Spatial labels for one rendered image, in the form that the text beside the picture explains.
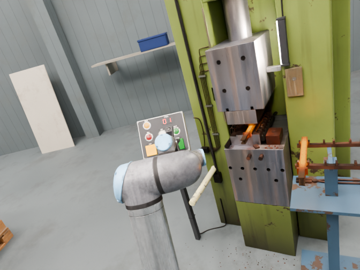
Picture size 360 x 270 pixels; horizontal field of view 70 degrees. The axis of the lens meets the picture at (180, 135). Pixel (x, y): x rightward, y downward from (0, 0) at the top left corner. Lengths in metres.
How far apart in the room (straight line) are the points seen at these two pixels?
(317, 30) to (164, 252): 1.33
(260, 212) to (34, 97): 5.07
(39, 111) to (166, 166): 5.43
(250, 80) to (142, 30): 4.07
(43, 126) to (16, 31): 1.94
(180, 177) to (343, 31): 1.62
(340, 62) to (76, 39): 4.82
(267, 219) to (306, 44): 1.20
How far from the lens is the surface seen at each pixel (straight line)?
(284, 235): 2.14
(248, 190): 1.93
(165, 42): 4.77
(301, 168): 1.35
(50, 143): 6.16
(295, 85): 1.70
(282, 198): 1.90
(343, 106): 2.23
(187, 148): 1.78
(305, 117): 1.79
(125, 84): 5.69
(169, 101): 5.64
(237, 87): 1.64
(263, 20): 2.02
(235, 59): 1.59
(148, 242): 0.82
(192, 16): 1.80
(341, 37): 2.10
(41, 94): 5.98
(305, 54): 1.67
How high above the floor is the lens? 1.75
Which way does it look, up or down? 23 degrees down
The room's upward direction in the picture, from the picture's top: 16 degrees counter-clockwise
